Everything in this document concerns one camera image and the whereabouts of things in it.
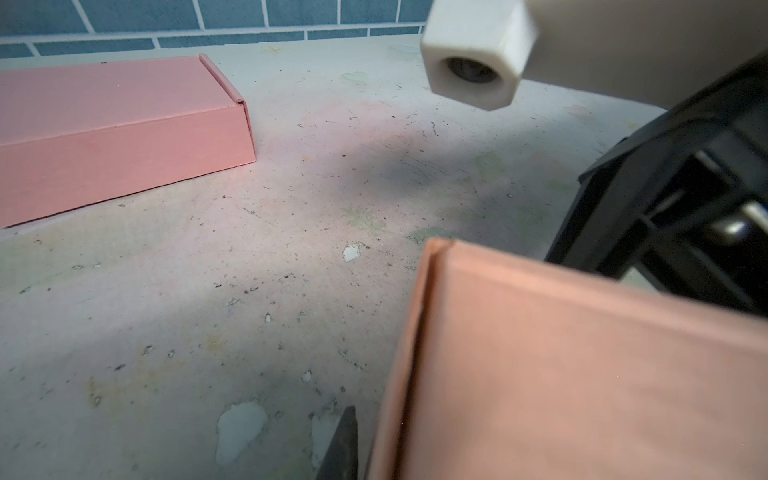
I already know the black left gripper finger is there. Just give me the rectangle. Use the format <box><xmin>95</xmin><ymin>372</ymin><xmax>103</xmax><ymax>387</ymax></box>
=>
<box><xmin>316</xmin><ymin>406</ymin><xmax>359</xmax><ymax>480</ymax></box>

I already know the tan cardboard box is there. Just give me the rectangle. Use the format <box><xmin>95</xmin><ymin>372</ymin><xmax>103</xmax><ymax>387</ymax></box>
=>
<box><xmin>366</xmin><ymin>238</ymin><xmax>767</xmax><ymax>479</ymax></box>

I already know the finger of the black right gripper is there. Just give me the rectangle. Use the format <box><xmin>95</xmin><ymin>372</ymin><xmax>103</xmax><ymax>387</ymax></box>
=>
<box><xmin>546</xmin><ymin>54</ymin><xmax>767</xmax><ymax>316</ymax></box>

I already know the pink cardboard box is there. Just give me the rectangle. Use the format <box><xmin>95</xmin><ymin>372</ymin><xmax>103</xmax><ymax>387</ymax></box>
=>
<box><xmin>1</xmin><ymin>54</ymin><xmax>256</xmax><ymax>227</ymax></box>

